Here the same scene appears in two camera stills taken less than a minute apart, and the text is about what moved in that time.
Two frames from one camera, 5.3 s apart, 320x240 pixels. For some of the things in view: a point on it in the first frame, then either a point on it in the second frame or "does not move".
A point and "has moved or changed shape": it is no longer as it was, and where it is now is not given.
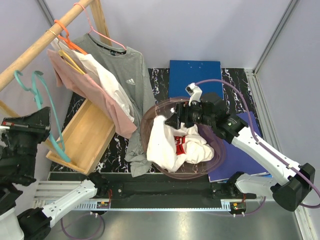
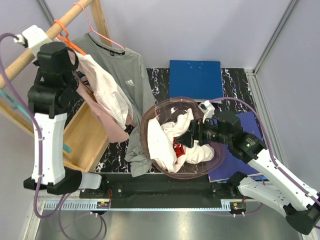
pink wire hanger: (92, 28) does not move
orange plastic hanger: (67, 40) does not move
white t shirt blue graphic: (87, 63) does not move
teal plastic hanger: (36, 93) has moved or changed shape
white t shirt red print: (167, 146) does not move
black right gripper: (183, 110) → (196, 129)
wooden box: (84, 139) does not move
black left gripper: (39, 121) → (73, 67)
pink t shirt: (65, 72) → (112, 129)
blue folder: (182, 73) does not move
